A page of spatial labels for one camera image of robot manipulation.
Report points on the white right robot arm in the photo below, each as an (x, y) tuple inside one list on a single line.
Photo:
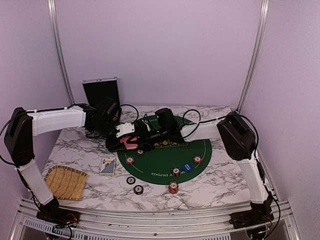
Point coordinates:
[(238, 134)]

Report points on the aluminium frame post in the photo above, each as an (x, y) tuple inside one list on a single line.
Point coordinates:
[(260, 33), (59, 49)]

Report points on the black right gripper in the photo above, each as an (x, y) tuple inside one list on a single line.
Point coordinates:
[(144, 139)]

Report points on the blue small blind button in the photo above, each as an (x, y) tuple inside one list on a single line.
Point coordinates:
[(187, 167)]

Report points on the black poker chip stack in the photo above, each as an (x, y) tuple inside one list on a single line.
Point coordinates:
[(138, 189)]

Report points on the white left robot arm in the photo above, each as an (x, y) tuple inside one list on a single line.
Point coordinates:
[(25, 128)]

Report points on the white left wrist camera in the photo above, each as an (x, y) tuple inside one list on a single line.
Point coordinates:
[(124, 129)]

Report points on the playing card box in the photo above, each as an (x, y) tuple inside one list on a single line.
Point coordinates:
[(108, 167)]

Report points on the round green poker mat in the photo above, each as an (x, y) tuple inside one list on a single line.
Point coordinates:
[(156, 166)]

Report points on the aluminium front rail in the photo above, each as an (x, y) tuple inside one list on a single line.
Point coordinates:
[(203, 224)]

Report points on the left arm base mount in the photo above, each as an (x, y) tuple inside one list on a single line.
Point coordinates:
[(51, 212)]

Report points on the left aluminium frame post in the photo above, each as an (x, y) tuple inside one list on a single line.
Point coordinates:
[(59, 49)]

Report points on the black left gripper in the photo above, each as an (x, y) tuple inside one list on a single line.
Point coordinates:
[(117, 145)]

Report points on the red poker chip stack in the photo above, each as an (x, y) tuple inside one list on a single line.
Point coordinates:
[(173, 187)]

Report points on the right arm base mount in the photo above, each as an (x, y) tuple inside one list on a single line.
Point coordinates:
[(259, 213)]

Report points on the aluminium poker chip case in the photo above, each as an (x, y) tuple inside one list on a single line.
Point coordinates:
[(103, 94)]

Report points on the right aluminium frame post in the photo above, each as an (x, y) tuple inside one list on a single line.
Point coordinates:
[(260, 33)]

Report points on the red playing card deck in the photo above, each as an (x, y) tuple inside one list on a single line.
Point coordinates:
[(128, 146)]

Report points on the woven bamboo tray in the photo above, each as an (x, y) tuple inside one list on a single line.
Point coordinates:
[(66, 183)]

